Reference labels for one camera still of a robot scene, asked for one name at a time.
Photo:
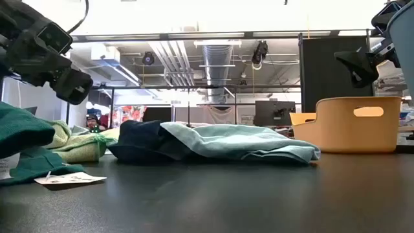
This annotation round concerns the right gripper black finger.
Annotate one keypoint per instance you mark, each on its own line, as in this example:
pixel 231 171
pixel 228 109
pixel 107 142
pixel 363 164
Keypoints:
pixel 359 66

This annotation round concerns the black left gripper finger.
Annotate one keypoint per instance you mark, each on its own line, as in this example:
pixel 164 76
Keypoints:
pixel 72 87

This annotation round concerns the pale yellow towel green trim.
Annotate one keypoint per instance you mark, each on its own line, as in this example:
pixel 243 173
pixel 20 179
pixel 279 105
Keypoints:
pixel 77 145

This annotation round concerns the blue plastic basket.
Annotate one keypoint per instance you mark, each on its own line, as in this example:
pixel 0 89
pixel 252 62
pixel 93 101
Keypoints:
pixel 404 48

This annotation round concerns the yellow plastic basket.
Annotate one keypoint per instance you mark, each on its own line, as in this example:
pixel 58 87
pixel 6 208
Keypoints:
pixel 349 132

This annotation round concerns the black partition panel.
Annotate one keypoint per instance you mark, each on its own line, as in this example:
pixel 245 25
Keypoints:
pixel 333 77

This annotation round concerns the person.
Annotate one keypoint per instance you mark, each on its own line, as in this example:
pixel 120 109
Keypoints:
pixel 92 123

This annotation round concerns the floral cloth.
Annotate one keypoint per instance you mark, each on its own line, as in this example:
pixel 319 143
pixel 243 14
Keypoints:
pixel 129 115

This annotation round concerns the dark green towel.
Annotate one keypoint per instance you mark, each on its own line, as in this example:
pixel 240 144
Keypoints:
pixel 22 136

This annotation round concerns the round black ceiling lamp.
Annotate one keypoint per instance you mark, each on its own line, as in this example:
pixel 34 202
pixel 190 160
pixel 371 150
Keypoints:
pixel 148 58

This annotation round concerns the navy blue towel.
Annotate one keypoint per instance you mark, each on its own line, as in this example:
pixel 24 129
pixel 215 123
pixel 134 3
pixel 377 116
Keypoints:
pixel 139 139

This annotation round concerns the white paper tag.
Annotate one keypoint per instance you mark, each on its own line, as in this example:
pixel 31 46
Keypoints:
pixel 69 178

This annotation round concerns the black monitor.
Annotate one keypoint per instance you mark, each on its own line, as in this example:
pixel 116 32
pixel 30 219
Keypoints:
pixel 273 113

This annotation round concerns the white paper sheet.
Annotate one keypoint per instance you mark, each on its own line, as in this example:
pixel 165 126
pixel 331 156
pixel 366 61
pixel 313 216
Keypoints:
pixel 7 165

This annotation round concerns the light blue towel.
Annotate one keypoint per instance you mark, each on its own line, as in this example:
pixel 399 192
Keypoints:
pixel 233 140

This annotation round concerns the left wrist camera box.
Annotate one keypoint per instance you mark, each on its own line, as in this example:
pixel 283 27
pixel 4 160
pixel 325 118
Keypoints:
pixel 56 37

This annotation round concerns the silver ventilation duct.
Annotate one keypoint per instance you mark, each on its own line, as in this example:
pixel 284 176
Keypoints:
pixel 217 64

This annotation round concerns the black frame beam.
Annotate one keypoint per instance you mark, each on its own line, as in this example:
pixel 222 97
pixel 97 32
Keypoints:
pixel 207 35

